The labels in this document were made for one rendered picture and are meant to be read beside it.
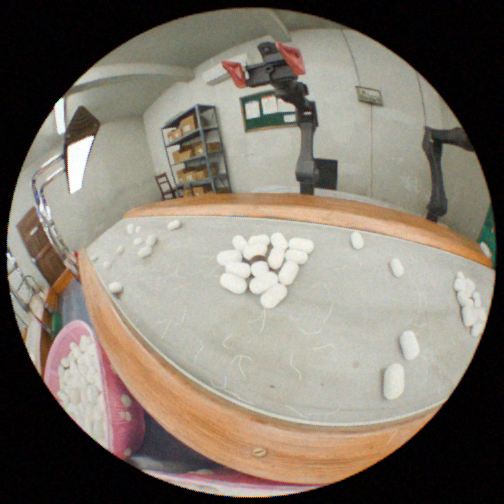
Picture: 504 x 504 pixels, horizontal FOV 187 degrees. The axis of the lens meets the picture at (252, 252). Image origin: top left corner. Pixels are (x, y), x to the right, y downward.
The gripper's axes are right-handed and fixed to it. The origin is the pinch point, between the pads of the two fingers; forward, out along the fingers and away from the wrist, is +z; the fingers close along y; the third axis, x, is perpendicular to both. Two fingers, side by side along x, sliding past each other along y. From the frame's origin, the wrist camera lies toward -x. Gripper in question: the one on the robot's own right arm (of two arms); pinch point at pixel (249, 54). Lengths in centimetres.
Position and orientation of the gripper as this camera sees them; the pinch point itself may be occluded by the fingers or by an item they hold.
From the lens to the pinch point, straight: 31.5
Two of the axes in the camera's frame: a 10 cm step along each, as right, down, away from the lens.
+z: -4.7, 6.1, -6.4
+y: 8.7, 2.1, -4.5
